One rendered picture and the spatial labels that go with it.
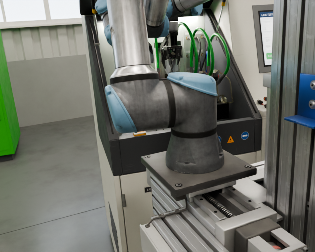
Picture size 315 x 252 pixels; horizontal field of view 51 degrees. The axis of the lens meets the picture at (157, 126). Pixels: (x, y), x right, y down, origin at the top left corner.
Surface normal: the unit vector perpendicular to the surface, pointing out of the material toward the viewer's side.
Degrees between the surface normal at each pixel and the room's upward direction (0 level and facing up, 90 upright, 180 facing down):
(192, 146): 72
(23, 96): 90
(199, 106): 90
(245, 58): 76
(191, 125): 90
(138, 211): 90
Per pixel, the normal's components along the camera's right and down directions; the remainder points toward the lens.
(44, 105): 0.40, 0.25
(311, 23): -0.92, 0.18
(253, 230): -0.07, -0.95
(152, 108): 0.21, 0.14
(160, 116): 0.23, 0.47
